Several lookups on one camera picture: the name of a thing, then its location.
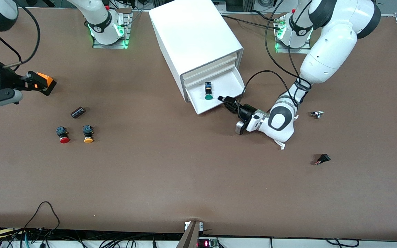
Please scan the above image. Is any white drawer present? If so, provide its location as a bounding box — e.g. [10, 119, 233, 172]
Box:
[186, 66, 246, 115]
[183, 53, 238, 81]
[184, 61, 237, 86]

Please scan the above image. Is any red push button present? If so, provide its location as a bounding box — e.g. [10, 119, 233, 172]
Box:
[55, 126, 71, 144]

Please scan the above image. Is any yellow push button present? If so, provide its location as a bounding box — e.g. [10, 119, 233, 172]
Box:
[83, 125, 94, 144]

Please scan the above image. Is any white drawer cabinet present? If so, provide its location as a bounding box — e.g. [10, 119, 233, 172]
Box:
[149, 0, 244, 103]

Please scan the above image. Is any orange box with black base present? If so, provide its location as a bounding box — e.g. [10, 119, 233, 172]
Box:
[36, 72, 57, 96]

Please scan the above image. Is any device with red display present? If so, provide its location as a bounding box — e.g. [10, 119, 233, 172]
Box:
[197, 238, 220, 248]

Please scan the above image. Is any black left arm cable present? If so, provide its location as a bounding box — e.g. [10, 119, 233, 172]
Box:
[243, 0, 311, 108]

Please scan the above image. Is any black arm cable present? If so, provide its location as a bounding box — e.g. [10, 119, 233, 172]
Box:
[243, 0, 311, 108]
[0, 3, 41, 68]

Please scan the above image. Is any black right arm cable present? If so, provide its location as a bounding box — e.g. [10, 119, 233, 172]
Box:
[0, 3, 41, 68]

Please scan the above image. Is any black table cable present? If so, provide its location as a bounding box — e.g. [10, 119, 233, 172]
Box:
[223, 15, 282, 30]
[252, 10, 282, 23]

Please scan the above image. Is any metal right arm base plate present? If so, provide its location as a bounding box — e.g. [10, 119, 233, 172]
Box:
[92, 9, 132, 49]

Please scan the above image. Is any black looped cable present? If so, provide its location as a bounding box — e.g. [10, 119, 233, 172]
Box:
[23, 201, 61, 238]

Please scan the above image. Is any brown camera post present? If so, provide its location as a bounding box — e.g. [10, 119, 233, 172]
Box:
[176, 220, 204, 248]

